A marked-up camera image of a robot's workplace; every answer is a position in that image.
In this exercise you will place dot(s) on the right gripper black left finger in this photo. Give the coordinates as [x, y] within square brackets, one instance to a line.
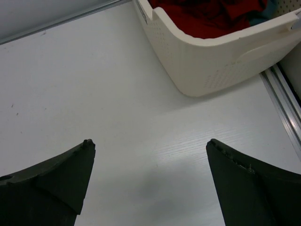
[50, 193]

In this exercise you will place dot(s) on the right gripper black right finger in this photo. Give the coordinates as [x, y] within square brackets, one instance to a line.
[252, 192]

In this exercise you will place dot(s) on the red t shirt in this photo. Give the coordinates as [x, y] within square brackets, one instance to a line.
[208, 18]

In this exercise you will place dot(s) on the cream plastic laundry basket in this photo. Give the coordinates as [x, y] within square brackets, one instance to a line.
[199, 67]

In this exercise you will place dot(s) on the teal t shirt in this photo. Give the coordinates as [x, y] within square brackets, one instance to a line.
[269, 8]

